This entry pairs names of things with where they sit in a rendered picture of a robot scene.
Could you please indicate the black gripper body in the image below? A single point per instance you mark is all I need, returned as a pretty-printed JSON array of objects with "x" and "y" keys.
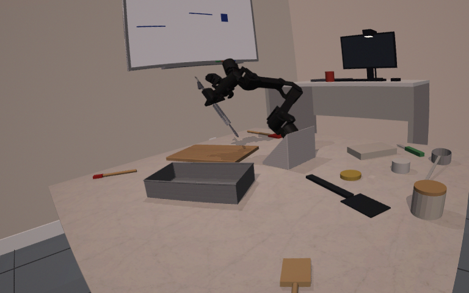
[{"x": 221, "y": 90}]

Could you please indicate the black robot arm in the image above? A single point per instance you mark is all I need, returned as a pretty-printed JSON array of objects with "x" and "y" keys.
[{"x": 251, "y": 81}]

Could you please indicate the beige flat square slab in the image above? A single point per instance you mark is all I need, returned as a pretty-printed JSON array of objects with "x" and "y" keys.
[{"x": 371, "y": 150}]

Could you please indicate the black flat spatula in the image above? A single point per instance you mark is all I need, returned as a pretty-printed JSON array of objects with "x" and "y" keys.
[{"x": 360, "y": 202}]

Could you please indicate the brown wooden board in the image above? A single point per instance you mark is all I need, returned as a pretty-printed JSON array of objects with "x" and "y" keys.
[{"x": 213, "y": 153}]

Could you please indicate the grey saucepan with long handle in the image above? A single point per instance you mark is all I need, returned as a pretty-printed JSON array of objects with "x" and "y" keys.
[{"x": 440, "y": 156}]

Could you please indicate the grey cylinder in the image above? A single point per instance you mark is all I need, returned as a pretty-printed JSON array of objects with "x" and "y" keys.
[{"x": 400, "y": 165}]

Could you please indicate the grey cylindrical container with brown lid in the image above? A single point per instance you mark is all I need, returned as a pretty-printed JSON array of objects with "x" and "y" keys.
[{"x": 428, "y": 199}]

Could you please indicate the golden brown flat disc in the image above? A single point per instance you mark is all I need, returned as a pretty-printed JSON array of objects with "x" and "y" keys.
[{"x": 350, "y": 175}]

